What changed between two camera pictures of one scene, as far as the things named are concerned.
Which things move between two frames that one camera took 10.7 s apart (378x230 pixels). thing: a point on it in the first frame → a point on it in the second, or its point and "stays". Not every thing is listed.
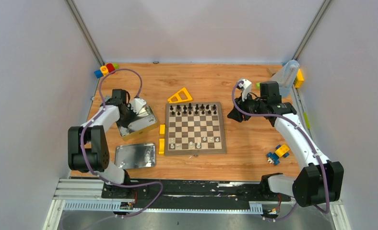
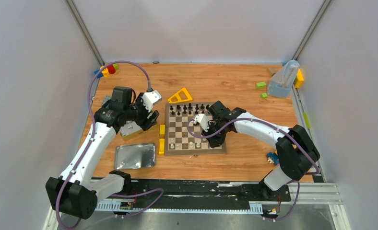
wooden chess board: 194,128 stays
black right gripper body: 250,106 → 219,138
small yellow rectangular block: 162,130 stays
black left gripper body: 127,117 → 148,118
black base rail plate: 189,191 stays
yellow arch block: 161,146 stays
